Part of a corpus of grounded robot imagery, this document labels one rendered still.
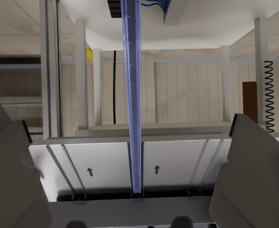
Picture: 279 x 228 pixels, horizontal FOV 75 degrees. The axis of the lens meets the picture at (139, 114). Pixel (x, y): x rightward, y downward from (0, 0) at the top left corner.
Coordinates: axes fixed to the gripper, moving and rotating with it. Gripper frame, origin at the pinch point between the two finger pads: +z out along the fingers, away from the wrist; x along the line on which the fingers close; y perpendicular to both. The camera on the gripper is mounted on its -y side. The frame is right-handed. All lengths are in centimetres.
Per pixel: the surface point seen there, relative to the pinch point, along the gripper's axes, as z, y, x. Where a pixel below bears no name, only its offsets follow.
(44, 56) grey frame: 40.2, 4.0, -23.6
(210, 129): 41, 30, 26
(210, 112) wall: 292, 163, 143
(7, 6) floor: 173, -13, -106
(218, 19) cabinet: 62, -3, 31
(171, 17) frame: 50, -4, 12
